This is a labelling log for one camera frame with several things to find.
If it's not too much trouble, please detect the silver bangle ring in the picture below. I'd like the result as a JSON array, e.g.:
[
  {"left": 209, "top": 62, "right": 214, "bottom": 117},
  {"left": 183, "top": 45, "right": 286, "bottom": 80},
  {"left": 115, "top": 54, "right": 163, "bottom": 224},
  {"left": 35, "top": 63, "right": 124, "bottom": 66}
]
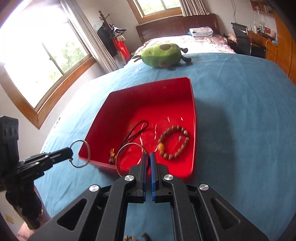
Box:
[{"left": 69, "top": 139, "right": 91, "bottom": 168}]

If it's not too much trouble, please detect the thin gold bangle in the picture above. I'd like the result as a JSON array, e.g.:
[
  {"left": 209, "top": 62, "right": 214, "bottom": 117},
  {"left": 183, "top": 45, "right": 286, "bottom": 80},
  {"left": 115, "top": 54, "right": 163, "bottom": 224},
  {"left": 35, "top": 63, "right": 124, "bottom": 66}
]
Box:
[{"left": 115, "top": 142, "right": 149, "bottom": 177}]

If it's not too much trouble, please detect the left hand black glove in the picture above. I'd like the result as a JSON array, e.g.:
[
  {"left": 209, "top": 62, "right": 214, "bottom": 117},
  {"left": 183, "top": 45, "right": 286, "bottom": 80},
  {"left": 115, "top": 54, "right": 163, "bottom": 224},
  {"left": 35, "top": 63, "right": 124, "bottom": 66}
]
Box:
[{"left": 6, "top": 182, "right": 42, "bottom": 230}]

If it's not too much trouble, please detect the red plastic tray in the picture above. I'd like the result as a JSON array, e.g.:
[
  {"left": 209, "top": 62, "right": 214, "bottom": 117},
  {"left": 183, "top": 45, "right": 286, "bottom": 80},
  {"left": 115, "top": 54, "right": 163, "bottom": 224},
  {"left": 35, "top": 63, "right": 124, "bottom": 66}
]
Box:
[{"left": 78, "top": 77, "right": 197, "bottom": 182}]

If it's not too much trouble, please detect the large side window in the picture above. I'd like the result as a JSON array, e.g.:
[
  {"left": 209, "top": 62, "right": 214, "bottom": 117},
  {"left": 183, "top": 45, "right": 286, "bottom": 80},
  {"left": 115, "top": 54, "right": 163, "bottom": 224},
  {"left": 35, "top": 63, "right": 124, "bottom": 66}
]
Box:
[{"left": 1, "top": 1, "right": 96, "bottom": 128}]

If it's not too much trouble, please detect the side window curtain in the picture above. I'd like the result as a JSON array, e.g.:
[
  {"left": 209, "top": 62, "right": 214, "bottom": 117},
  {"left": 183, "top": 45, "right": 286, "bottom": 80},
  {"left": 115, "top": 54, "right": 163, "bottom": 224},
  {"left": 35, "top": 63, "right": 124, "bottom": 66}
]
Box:
[{"left": 60, "top": 1, "right": 118, "bottom": 73}]

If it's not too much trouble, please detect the blue bed blanket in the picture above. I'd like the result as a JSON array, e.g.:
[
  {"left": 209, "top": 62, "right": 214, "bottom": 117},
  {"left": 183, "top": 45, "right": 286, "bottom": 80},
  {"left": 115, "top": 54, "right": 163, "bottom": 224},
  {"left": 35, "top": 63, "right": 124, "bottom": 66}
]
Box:
[{"left": 42, "top": 53, "right": 295, "bottom": 240}]

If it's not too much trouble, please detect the coat rack with clothes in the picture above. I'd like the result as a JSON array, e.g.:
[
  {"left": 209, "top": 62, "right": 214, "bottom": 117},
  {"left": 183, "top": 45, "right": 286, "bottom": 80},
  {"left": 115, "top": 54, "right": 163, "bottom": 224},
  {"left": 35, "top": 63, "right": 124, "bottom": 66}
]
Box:
[{"left": 97, "top": 11, "right": 130, "bottom": 65}]

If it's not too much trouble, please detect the green avocado plush toy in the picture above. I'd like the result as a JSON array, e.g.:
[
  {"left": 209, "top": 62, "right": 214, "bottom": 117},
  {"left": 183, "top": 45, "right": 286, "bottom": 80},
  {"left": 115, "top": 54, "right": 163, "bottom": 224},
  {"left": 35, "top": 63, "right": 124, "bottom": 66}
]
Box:
[{"left": 132, "top": 43, "right": 192, "bottom": 68}]

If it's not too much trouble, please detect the floral bed sheet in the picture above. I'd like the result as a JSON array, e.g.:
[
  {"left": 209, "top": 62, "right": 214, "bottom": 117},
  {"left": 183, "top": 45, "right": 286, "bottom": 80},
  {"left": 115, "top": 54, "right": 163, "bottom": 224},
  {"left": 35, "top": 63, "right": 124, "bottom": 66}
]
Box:
[{"left": 134, "top": 35, "right": 235, "bottom": 57}]

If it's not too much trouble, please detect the rear window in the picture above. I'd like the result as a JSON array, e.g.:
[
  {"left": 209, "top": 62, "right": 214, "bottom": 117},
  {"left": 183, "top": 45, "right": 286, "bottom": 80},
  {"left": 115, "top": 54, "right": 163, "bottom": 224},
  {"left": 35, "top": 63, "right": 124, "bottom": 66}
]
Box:
[{"left": 127, "top": 0, "right": 182, "bottom": 24}]

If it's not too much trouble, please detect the dark wooden headboard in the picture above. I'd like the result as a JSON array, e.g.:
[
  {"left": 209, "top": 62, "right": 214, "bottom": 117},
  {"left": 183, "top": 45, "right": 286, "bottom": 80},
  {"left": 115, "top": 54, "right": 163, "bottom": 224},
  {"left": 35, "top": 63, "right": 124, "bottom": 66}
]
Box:
[{"left": 136, "top": 14, "right": 220, "bottom": 44}]

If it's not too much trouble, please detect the black office chair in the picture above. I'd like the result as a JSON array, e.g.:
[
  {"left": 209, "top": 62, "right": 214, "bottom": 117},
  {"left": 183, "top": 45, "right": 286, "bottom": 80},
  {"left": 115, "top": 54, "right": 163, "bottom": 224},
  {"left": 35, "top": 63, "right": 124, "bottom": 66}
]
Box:
[{"left": 231, "top": 23, "right": 251, "bottom": 55}]

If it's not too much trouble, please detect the wooden desk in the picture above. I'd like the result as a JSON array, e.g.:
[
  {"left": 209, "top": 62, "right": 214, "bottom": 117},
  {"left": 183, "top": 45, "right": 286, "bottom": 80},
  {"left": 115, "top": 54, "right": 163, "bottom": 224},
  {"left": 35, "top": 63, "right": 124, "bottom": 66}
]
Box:
[{"left": 248, "top": 31, "right": 278, "bottom": 63}]

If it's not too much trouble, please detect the beige curtain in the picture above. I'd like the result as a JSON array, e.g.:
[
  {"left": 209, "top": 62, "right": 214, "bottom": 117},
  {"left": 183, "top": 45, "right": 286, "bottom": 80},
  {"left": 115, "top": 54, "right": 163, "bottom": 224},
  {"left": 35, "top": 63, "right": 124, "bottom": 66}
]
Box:
[{"left": 180, "top": 0, "right": 209, "bottom": 16}]

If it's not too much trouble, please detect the brown wooden bead bracelet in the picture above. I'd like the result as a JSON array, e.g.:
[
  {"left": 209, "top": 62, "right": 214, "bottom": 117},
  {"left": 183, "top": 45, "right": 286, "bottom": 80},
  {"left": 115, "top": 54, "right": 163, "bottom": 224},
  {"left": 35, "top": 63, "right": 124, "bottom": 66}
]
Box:
[{"left": 157, "top": 125, "right": 190, "bottom": 161}]

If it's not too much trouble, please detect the black cord necklace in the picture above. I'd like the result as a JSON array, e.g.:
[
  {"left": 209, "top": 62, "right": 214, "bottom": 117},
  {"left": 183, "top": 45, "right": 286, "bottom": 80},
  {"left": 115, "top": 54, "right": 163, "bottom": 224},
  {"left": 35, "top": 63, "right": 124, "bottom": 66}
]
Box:
[{"left": 108, "top": 119, "right": 150, "bottom": 165}]

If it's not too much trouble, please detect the wall bookshelf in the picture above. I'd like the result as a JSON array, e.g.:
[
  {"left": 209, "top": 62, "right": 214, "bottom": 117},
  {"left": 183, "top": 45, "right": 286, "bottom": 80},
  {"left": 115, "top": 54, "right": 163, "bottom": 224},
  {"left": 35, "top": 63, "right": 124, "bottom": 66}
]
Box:
[{"left": 250, "top": 0, "right": 274, "bottom": 16}]

